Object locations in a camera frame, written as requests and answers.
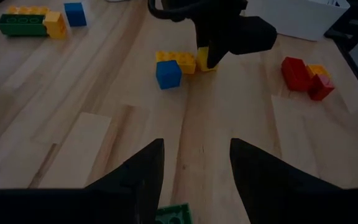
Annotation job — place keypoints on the small yellow block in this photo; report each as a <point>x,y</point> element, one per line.
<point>202,60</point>
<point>54,26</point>

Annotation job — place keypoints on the long yellow block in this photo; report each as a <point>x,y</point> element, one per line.
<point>182,60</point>
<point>26,10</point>

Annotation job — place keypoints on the small yellow-orange block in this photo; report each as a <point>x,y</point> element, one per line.
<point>317,70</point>

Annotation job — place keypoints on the long dark green block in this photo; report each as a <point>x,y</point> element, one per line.
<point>20,26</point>

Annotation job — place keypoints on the white plastic bin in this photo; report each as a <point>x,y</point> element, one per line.
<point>297,18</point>

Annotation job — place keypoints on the small blue block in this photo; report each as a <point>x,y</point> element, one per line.
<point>75,14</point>
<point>168,74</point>

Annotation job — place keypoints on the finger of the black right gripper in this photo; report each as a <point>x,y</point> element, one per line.
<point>200,42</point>
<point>216,53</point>

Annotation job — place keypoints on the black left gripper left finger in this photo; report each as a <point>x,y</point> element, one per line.
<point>73,207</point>

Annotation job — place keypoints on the long red block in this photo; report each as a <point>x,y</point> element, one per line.
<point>294,74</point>

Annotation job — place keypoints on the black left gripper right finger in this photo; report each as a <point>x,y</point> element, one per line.
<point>291,199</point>

